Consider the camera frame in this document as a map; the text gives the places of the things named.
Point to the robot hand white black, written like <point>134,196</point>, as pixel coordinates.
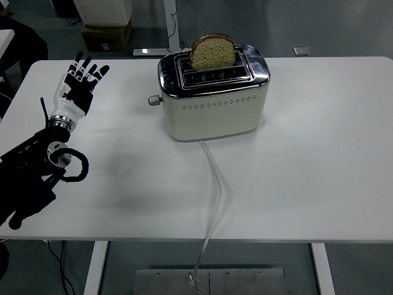
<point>66,107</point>

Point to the cream chrome two-slot toaster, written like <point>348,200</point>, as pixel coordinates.
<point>212,120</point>

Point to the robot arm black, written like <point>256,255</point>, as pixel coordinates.
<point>24,175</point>

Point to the person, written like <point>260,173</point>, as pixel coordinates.
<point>27,43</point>

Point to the brown cardboard box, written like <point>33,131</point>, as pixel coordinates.
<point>107,38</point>

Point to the white side table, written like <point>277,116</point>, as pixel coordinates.
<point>4,38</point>

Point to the black floor object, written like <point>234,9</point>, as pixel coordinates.
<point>66,7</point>

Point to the white box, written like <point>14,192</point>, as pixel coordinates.
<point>104,12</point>

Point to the white desk leg with foot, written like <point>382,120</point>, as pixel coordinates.
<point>171,24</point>

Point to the brown bread slice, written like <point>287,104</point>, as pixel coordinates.
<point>212,55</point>

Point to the white table leg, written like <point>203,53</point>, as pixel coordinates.
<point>95,267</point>
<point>322,270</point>

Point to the black robot body part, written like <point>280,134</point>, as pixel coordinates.
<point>3,261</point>

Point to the grey floor outlet plate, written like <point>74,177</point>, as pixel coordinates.
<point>301,51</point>

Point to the grey metal plate with screws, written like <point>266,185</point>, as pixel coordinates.
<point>245,282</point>

